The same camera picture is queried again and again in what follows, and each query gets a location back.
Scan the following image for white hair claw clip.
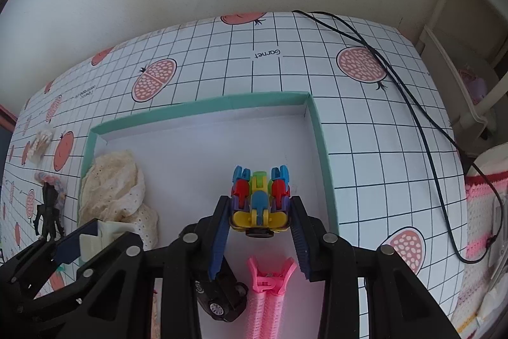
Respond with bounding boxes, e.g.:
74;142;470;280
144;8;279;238
78;220;136;258

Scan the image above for colourful block toy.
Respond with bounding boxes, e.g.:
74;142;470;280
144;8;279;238
230;164;293;239

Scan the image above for pink hair roller clip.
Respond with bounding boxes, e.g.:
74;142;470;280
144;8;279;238
247;256;297;339

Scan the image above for purple soft item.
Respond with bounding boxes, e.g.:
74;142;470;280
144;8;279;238
459;66;488;105

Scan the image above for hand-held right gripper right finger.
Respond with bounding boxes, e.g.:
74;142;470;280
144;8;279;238
290;196;463;339

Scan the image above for teal cardboard box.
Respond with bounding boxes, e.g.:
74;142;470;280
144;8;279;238
78;91;340;339

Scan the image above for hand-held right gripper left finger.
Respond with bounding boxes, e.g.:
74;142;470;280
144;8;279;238
75;195;233;339

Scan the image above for black toy figure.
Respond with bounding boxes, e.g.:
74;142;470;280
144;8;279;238
34;182;66;242

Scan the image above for pastel hair tie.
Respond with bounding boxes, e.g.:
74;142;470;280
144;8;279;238
35;171;66;207

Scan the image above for black cable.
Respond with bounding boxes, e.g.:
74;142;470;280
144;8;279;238
291;10;501;264
310;11;505;205

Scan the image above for pink crochet blanket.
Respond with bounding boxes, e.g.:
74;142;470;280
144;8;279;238
452;146;508;339

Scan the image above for cream lace cloth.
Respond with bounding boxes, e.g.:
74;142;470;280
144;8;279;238
77;149;159;252

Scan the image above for pink wooden frame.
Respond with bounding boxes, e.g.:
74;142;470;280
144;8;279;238
0;105;18;130

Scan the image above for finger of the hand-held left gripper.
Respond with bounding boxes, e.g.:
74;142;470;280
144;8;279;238
0;263;96;324
0;219;101;286

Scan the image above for white wooden shelf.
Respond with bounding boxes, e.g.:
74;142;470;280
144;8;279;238
415;0;508;157

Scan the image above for black toy car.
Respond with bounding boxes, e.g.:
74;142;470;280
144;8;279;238
194;257;250;324

